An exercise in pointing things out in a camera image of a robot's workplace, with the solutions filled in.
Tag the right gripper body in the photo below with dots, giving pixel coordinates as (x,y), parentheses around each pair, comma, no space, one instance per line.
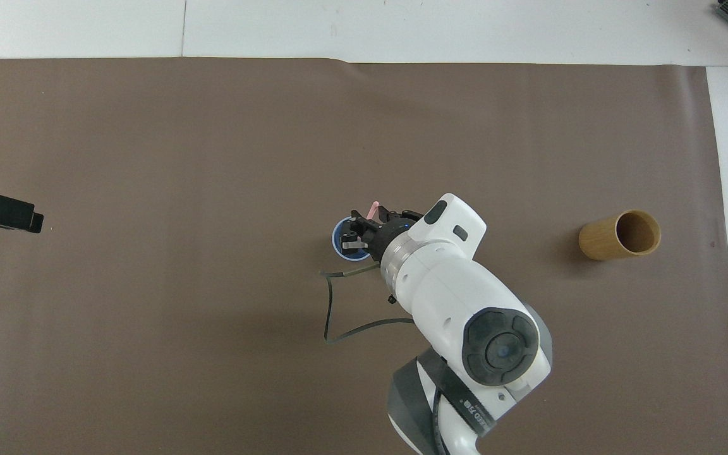
(388,235)

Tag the pink chopstick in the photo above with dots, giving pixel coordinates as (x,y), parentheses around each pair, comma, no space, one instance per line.
(373,210)

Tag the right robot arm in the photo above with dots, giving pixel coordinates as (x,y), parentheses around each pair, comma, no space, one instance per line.
(446,284)

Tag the blue cup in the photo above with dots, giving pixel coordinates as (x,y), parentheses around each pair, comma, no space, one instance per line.
(338,239)

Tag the brown wooden cup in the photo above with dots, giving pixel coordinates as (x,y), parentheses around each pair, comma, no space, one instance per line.
(599,243)

